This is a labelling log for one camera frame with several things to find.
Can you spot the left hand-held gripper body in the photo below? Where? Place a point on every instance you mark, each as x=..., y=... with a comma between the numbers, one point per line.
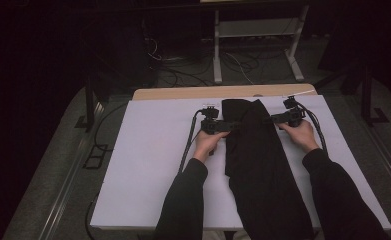
x=213, y=124

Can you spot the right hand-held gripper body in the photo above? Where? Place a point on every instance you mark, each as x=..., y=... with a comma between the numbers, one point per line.
x=293, y=116

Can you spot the black garment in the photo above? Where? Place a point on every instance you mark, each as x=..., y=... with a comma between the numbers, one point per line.
x=263, y=166

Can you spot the person's left hand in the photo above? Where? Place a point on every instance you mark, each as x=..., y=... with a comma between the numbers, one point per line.
x=207, y=141

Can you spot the person's right hand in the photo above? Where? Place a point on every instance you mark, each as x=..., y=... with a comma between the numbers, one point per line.
x=301, y=135

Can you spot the black metal stand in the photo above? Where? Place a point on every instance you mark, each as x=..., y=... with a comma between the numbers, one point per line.
x=366, y=90
x=93, y=96

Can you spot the white metal stand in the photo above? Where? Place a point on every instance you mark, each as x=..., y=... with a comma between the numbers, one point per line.
x=256, y=28

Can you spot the metal floor rail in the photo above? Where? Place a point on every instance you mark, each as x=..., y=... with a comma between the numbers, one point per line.
x=68, y=186

